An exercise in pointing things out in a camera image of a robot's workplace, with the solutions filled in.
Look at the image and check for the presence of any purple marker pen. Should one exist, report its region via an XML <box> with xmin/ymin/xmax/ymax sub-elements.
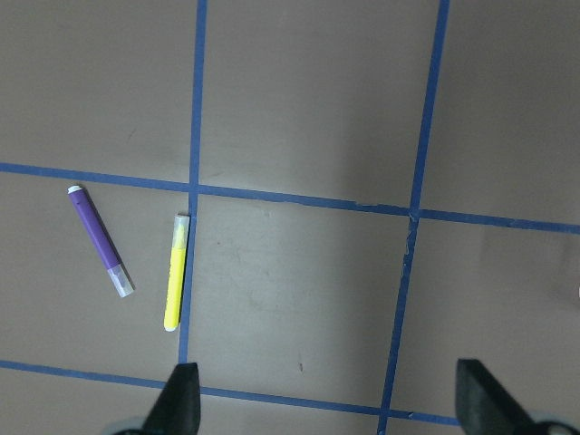
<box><xmin>67</xmin><ymin>185</ymin><xmax>134</xmax><ymax>298</ymax></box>

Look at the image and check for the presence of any yellow highlighter pen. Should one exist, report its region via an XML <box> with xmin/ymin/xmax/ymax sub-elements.
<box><xmin>163</xmin><ymin>214</ymin><xmax>190</xmax><ymax>332</ymax></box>

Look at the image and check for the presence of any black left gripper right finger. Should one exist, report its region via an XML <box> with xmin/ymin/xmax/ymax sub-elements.
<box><xmin>455</xmin><ymin>359</ymin><xmax>557</xmax><ymax>434</ymax></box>

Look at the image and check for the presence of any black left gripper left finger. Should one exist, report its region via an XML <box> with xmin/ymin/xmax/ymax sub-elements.
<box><xmin>140</xmin><ymin>362</ymin><xmax>201</xmax><ymax>435</ymax></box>

